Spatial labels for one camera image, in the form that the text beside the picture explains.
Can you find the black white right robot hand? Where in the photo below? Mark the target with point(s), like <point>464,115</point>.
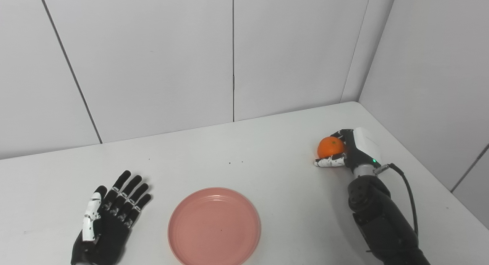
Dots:
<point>361,150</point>

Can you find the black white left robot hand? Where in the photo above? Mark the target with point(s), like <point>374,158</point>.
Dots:
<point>110,230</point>

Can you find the orange fruit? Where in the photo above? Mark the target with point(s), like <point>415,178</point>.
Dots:
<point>331,147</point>

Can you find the pink round plate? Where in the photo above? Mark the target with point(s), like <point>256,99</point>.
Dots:
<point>214,226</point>

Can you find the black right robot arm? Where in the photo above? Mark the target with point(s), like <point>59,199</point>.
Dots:
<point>378,219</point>

